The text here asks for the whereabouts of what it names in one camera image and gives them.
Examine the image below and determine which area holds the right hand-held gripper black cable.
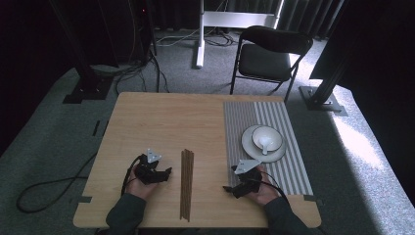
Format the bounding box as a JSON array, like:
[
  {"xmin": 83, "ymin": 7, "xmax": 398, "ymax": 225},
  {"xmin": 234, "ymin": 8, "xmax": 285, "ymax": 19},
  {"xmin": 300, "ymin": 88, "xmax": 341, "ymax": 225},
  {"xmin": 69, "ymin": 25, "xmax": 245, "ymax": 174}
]
[{"xmin": 257, "ymin": 172, "xmax": 292, "ymax": 205}]

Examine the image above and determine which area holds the white cable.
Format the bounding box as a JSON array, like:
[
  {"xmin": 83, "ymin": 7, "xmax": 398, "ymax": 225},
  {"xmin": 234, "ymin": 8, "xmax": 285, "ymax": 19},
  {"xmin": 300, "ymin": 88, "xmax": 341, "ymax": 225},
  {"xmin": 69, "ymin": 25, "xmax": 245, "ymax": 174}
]
[{"xmin": 156, "ymin": 28, "xmax": 201, "ymax": 47}]

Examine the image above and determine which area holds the person's right hand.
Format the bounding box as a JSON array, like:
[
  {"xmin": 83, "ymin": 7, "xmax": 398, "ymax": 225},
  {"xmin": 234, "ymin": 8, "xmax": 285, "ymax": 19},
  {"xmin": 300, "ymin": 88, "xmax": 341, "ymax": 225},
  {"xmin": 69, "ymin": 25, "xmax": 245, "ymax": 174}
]
[{"xmin": 248, "ymin": 164, "xmax": 280, "ymax": 207}]

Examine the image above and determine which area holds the black metal stand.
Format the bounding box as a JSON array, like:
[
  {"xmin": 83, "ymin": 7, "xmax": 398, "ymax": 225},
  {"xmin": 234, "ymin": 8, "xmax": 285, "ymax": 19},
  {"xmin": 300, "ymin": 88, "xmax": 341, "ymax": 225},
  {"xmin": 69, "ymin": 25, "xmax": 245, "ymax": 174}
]
[{"xmin": 48, "ymin": 0, "xmax": 114, "ymax": 105}]

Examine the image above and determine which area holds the bundle of dark cables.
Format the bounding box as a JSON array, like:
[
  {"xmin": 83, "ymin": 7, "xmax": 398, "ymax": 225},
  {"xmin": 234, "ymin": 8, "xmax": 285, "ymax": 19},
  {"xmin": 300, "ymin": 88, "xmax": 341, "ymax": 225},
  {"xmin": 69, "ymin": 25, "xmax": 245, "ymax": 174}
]
[{"xmin": 91, "ymin": 45, "xmax": 170, "ymax": 96}]

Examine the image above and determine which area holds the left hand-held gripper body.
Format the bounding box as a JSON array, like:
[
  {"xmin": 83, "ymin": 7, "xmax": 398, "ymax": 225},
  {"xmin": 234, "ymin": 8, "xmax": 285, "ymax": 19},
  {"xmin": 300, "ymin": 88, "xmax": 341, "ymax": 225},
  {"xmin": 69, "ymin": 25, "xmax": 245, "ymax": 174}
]
[{"xmin": 135, "ymin": 149, "xmax": 164, "ymax": 185}]

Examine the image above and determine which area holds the striped grey white placemat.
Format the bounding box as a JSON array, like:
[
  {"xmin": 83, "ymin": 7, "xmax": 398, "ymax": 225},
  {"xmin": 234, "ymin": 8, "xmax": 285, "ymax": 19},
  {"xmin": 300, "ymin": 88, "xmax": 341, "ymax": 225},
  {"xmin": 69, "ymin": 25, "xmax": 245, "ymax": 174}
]
[{"xmin": 223, "ymin": 101, "xmax": 314, "ymax": 196}]

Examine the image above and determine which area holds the white plate with dark rim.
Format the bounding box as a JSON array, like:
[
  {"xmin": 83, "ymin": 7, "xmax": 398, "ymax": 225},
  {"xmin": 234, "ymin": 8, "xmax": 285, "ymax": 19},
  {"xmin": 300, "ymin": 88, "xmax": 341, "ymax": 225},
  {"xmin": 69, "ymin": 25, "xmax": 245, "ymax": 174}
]
[{"xmin": 241, "ymin": 124, "xmax": 288, "ymax": 164}]

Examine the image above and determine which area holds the white ceramic spoon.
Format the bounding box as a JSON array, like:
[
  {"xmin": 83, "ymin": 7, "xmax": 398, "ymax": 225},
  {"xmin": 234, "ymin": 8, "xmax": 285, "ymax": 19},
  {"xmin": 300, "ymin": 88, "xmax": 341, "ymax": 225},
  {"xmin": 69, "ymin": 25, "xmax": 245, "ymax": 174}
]
[{"xmin": 257, "ymin": 136, "xmax": 275, "ymax": 156}]

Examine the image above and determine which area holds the hand-held gripper black cable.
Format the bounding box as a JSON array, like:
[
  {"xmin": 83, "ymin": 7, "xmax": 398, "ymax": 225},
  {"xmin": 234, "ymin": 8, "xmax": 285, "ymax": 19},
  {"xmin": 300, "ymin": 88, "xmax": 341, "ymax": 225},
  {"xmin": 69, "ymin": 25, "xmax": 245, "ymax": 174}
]
[
  {"xmin": 120, "ymin": 154, "xmax": 148, "ymax": 197},
  {"xmin": 257, "ymin": 172, "xmax": 292, "ymax": 205}
]

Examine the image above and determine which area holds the white desk frame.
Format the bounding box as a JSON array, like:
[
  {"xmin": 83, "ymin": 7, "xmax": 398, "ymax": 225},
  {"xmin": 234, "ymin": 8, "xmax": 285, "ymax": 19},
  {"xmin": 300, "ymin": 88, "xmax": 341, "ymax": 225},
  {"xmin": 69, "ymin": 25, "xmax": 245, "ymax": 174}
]
[{"xmin": 195, "ymin": 0, "xmax": 285, "ymax": 69}]

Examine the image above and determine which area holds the left hand-held gripper black cable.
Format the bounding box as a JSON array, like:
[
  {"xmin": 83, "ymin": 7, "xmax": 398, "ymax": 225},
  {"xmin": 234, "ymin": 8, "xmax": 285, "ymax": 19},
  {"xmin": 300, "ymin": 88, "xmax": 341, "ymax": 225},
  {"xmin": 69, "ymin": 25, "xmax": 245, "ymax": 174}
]
[{"xmin": 120, "ymin": 154, "xmax": 148, "ymax": 197}]

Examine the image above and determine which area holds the person's left hand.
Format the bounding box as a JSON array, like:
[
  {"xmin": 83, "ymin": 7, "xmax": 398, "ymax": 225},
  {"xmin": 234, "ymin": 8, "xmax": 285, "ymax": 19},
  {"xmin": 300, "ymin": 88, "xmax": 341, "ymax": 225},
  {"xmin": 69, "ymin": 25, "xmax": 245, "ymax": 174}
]
[{"xmin": 125, "ymin": 164, "xmax": 159, "ymax": 201}]

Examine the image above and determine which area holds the black cable on floor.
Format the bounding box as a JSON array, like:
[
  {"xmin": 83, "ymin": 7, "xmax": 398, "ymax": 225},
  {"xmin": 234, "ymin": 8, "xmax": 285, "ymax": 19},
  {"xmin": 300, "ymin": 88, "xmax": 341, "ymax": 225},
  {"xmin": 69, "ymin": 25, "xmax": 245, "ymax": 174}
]
[{"xmin": 16, "ymin": 151, "xmax": 99, "ymax": 214}]

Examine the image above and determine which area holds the white bowl with dark rim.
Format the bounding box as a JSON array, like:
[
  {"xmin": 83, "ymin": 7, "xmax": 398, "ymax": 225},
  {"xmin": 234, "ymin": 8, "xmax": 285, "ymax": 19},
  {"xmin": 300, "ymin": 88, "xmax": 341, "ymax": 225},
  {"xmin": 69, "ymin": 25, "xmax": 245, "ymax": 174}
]
[{"xmin": 251, "ymin": 125, "xmax": 284, "ymax": 153}]

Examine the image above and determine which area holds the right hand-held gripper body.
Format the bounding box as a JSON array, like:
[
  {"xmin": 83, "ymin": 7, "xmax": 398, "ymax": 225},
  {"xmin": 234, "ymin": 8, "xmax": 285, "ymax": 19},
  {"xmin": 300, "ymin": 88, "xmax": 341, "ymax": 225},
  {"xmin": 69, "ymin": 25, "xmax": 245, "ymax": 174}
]
[{"xmin": 234, "ymin": 159, "xmax": 263, "ymax": 194}]

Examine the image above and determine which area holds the black folding chair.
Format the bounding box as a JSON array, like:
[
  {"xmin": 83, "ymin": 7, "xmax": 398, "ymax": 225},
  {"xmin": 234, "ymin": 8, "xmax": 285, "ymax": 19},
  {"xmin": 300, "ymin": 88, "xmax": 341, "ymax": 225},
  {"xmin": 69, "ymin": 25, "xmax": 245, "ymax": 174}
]
[{"xmin": 229, "ymin": 24, "xmax": 314, "ymax": 103}]

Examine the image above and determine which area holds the black metal stand base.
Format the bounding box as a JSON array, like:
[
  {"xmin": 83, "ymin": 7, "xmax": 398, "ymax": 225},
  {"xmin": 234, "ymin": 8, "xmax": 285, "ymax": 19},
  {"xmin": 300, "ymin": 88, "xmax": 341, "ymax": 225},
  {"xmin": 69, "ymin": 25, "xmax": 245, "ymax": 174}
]
[{"xmin": 299, "ymin": 48, "xmax": 348, "ymax": 118}]

